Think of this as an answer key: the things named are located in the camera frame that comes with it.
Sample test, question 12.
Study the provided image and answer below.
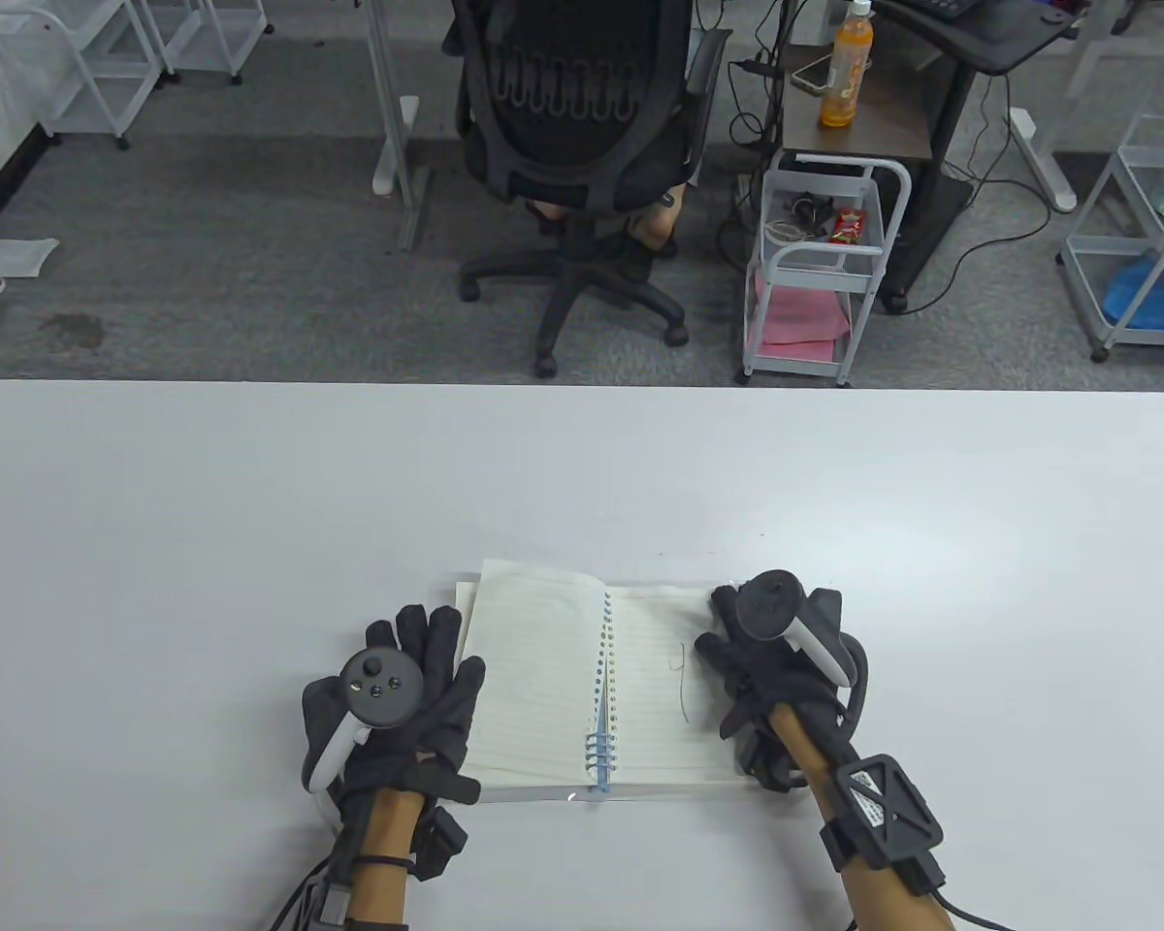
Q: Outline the person's right hand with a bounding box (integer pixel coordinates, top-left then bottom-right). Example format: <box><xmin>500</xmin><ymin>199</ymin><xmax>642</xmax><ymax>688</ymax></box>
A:
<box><xmin>694</xmin><ymin>580</ymin><xmax>874</xmax><ymax>777</ymax></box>

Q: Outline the orange drink bottle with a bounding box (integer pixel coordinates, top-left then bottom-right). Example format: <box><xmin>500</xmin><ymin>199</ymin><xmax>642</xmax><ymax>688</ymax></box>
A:
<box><xmin>819</xmin><ymin>0</ymin><xmax>874</xmax><ymax>129</ymax></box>

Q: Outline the black white right hand controller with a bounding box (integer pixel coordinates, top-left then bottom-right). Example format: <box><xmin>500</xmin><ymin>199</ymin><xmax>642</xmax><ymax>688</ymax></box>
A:
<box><xmin>735</xmin><ymin>568</ymin><xmax>861</xmax><ymax>691</ymax></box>

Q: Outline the white desk leg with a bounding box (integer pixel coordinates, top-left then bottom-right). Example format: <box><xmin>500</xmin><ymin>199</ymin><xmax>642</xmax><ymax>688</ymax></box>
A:
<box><xmin>364</xmin><ymin>0</ymin><xmax>433</xmax><ymax>251</ymax></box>
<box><xmin>1007</xmin><ymin>0</ymin><xmax>1131</xmax><ymax>214</ymax></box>

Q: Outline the grey left forearm strap module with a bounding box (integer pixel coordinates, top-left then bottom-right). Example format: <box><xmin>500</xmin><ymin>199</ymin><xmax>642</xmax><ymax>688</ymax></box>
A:
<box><xmin>301</xmin><ymin>873</ymin><xmax>355</xmax><ymax>931</ymax></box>

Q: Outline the pink cloth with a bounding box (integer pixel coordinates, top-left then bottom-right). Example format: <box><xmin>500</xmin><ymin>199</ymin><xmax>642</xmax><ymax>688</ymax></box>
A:
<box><xmin>755</xmin><ymin>270</ymin><xmax>853</xmax><ymax>348</ymax></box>

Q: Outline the black desk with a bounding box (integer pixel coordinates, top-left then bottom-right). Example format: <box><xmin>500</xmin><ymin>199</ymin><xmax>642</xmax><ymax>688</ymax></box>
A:
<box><xmin>873</xmin><ymin>0</ymin><xmax>1092</xmax><ymax>77</ymax></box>

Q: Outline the person's left forearm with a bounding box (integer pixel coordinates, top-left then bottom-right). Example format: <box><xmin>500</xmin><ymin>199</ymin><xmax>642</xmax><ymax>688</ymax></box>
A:
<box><xmin>344</xmin><ymin>787</ymin><xmax>426</xmax><ymax>931</ymax></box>

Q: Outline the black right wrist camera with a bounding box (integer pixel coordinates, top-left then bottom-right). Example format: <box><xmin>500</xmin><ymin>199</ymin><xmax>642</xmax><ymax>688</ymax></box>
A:
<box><xmin>737</xmin><ymin>727</ymin><xmax>806</xmax><ymax>791</ymax></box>

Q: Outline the person's left hand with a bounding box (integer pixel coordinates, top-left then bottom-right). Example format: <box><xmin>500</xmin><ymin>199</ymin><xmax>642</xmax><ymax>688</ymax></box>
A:
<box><xmin>301</xmin><ymin>603</ymin><xmax>486</xmax><ymax>806</ymax></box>

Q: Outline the black right forearm strap module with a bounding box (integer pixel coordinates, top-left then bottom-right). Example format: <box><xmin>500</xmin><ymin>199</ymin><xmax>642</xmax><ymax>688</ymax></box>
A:
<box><xmin>820</xmin><ymin>754</ymin><xmax>947</xmax><ymax>893</ymax></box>

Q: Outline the white wire shelf cart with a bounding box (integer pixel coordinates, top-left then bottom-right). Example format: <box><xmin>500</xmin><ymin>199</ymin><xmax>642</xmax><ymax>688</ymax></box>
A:
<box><xmin>0</xmin><ymin>0</ymin><xmax>166</xmax><ymax>151</ymax></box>
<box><xmin>141</xmin><ymin>0</ymin><xmax>275</xmax><ymax>86</ymax></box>

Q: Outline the white mesh utility cart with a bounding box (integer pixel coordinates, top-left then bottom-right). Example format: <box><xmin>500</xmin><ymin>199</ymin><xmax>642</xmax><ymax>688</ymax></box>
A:
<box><xmin>1057</xmin><ymin>19</ymin><xmax>1164</xmax><ymax>365</ymax></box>

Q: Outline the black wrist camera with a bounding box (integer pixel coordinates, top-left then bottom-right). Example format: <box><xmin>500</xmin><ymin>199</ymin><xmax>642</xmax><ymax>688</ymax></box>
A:
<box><xmin>412</xmin><ymin>807</ymin><xmax>469</xmax><ymax>882</ymax></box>
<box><xmin>737</xmin><ymin>727</ymin><xmax>806</xmax><ymax>791</ymax></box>

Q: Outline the brown top side table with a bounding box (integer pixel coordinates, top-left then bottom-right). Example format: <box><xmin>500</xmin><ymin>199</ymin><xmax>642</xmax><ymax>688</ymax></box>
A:
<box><xmin>779</xmin><ymin>39</ymin><xmax>979</xmax><ymax>316</ymax></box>

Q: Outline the black left glove cable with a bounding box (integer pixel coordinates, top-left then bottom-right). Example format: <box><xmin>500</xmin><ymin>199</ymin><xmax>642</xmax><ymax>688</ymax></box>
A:
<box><xmin>267</xmin><ymin>853</ymin><xmax>336</xmax><ymax>931</ymax></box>

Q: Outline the black white hand controller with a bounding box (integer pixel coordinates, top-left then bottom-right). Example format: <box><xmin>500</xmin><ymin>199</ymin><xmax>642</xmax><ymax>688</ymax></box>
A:
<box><xmin>735</xmin><ymin>568</ymin><xmax>861</xmax><ymax>691</ymax></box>
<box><xmin>301</xmin><ymin>647</ymin><xmax>422</xmax><ymax>794</ymax></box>

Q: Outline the black glove cable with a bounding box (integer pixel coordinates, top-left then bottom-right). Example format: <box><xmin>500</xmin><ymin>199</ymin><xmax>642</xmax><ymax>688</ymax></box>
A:
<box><xmin>931</xmin><ymin>890</ymin><xmax>1015</xmax><ymax>931</ymax></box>
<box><xmin>267</xmin><ymin>853</ymin><xmax>336</xmax><ymax>931</ymax></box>

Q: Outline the small white utility cart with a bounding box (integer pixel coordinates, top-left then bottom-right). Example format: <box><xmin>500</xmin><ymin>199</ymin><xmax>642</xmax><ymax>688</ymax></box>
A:
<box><xmin>742</xmin><ymin>155</ymin><xmax>913</xmax><ymax>389</ymax></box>

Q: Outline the black floor cable bundle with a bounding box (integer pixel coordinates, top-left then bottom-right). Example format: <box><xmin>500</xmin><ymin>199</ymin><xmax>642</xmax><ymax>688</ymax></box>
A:
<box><xmin>716</xmin><ymin>0</ymin><xmax>798</xmax><ymax>277</ymax></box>

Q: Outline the black mesh office chair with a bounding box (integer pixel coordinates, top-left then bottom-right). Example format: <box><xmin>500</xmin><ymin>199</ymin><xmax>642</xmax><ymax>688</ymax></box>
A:
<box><xmin>444</xmin><ymin>0</ymin><xmax>735</xmax><ymax>379</ymax></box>

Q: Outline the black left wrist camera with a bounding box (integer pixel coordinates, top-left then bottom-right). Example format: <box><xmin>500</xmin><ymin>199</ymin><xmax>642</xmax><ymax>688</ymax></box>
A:
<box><xmin>412</xmin><ymin>807</ymin><xmax>469</xmax><ymax>882</ymax></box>

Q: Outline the blue plastic bag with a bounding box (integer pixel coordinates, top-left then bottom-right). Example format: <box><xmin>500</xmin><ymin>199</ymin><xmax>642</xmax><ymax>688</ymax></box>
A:
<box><xmin>1101</xmin><ymin>257</ymin><xmax>1164</xmax><ymax>331</ymax></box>

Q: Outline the spiral lined notebook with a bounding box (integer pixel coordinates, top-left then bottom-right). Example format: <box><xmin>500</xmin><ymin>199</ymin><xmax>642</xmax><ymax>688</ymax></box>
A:
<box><xmin>454</xmin><ymin>558</ymin><xmax>753</xmax><ymax>801</ymax></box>

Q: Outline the person's right forearm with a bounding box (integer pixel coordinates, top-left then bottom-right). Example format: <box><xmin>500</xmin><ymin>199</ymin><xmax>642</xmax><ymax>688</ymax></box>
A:
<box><xmin>771</xmin><ymin>703</ymin><xmax>952</xmax><ymax>931</ymax></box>

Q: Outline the black right glove cable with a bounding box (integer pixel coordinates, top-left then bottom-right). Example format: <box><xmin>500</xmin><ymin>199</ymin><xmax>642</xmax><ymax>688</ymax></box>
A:
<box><xmin>931</xmin><ymin>890</ymin><xmax>1015</xmax><ymax>931</ymax></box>

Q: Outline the black white left hand controller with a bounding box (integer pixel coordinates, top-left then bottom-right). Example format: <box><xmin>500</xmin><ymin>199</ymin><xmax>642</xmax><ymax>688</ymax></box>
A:
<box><xmin>301</xmin><ymin>647</ymin><xmax>422</xmax><ymax>794</ymax></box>

